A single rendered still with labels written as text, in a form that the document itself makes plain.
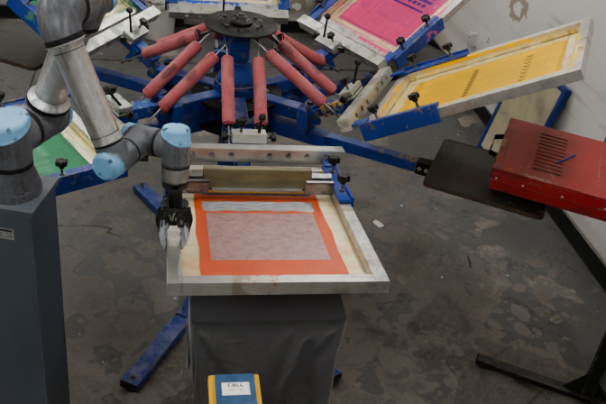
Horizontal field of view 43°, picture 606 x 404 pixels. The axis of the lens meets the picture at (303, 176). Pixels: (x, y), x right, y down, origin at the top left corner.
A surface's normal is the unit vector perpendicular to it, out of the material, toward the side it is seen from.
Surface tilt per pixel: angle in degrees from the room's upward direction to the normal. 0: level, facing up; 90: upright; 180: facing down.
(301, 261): 9
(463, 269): 0
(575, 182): 0
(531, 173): 0
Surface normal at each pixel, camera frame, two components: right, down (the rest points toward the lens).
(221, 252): 0.09, -0.92
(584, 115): -0.98, -0.02
